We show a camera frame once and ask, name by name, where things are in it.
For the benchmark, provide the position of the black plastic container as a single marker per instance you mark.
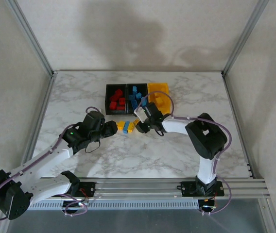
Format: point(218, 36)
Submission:
point(144, 88)
point(108, 88)

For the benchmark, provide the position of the small lit circuit board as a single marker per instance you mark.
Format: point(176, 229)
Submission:
point(79, 204)
point(208, 206)

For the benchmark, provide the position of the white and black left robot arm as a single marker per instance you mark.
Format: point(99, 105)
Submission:
point(43, 162)

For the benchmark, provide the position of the aluminium table side rail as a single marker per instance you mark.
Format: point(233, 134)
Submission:
point(40, 109)
point(235, 109)

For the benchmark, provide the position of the yellow eight-stud lego brick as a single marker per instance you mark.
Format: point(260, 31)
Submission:
point(136, 121)

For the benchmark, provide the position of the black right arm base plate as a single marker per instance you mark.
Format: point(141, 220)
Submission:
point(186, 188)

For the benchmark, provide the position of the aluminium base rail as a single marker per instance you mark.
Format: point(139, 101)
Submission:
point(138, 188)

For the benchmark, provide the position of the aluminium frame post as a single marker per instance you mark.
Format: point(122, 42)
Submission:
point(31, 36)
point(245, 36)

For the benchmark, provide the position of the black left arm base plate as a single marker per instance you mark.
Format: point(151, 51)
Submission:
point(89, 188)

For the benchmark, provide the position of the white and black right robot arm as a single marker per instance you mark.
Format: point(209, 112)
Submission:
point(177, 126)

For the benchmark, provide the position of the yellow plastic container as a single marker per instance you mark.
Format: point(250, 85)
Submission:
point(164, 88)

